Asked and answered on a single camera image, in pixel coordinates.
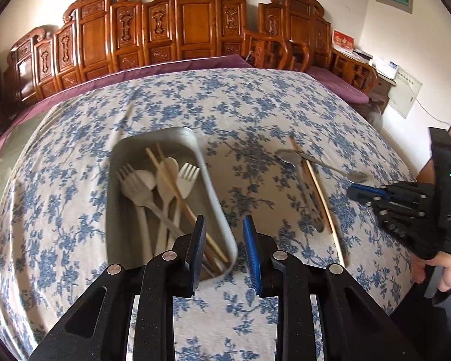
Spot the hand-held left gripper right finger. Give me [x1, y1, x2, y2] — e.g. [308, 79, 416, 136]
[241, 215, 422, 361]

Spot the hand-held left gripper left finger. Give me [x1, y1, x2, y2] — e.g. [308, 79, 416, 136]
[30, 215, 207, 361]

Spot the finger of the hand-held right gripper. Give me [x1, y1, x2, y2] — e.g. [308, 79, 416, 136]
[376, 204, 441, 260]
[348, 181, 441, 206]

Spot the metal spoon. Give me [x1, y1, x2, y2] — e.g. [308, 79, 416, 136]
[295, 151, 368, 183]
[275, 149, 326, 233]

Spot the grey metal tray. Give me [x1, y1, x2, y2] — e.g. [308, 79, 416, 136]
[106, 126, 238, 279]

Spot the white plastic fork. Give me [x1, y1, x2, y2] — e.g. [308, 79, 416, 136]
[116, 163, 155, 262]
[167, 162, 201, 251]

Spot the small white plastic spoon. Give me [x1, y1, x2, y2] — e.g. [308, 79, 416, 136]
[133, 170, 190, 239]

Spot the large white plastic spoon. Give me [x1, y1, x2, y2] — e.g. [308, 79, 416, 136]
[154, 157, 180, 258]

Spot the white electrical panel door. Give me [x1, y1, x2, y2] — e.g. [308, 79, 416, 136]
[382, 65, 424, 120]

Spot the wooden side table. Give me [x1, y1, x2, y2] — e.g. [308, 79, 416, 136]
[331, 44, 396, 103]

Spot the purple armchair cushion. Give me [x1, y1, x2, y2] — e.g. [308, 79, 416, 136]
[307, 65, 370, 105]

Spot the white box device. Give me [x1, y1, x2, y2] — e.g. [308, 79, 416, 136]
[376, 58, 400, 80]

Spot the blue floral tablecloth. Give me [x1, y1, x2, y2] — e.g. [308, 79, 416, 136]
[0, 68, 419, 361]

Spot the red desk calendar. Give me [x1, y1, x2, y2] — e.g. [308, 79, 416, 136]
[331, 29, 356, 54]

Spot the carved wooden armchair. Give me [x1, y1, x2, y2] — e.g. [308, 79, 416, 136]
[244, 0, 379, 97]

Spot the purple sofa cushion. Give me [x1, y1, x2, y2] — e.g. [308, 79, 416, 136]
[0, 54, 255, 170]

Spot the carved wooden sofa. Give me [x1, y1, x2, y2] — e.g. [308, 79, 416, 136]
[4, 0, 309, 103]

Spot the white wall cable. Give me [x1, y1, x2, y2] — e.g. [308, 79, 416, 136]
[414, 97, 451, 125]

